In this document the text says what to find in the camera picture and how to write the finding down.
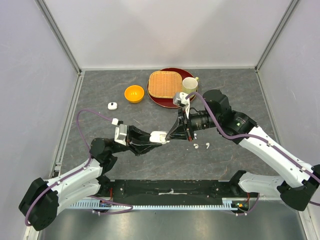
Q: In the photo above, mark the aluminium frame post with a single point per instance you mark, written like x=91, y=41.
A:
x=58, y=34
x=276, y=34

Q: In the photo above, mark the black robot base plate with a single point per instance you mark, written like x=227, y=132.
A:
x=170, y=192

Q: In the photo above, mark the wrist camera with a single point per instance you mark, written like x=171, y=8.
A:
x=180, y=99
x=120, y=134

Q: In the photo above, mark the woven bamboo basket tray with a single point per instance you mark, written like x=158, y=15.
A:
x=164, y=84

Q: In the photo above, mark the small white charging case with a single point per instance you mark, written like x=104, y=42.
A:
x=112, y=106

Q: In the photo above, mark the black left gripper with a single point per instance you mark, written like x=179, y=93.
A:
x=141, y=144

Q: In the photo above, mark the pale green mug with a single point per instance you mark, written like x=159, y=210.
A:
x=190, y=84

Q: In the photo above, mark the aluminium frame post right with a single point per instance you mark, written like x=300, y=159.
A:
x=276, y=34

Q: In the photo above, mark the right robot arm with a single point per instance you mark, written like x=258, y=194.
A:
x=296, y=181

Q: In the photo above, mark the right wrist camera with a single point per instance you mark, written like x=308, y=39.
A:
x=180, y=99

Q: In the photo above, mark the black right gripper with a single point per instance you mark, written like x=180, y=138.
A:
x=182, y=121

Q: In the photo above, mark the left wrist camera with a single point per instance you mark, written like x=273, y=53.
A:
x=120, y=134

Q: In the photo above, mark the light blue cable duct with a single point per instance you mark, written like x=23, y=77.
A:
x=98, y=205

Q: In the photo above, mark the orange plastic bowl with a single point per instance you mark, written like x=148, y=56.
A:
x=134, y=94

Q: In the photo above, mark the aluminium frame post left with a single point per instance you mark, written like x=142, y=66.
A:
x=58, y=34

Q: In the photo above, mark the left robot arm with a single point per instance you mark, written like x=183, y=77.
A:
x=46, y=198

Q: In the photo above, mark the white earbud charging case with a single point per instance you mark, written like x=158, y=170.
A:
x=158, y=137

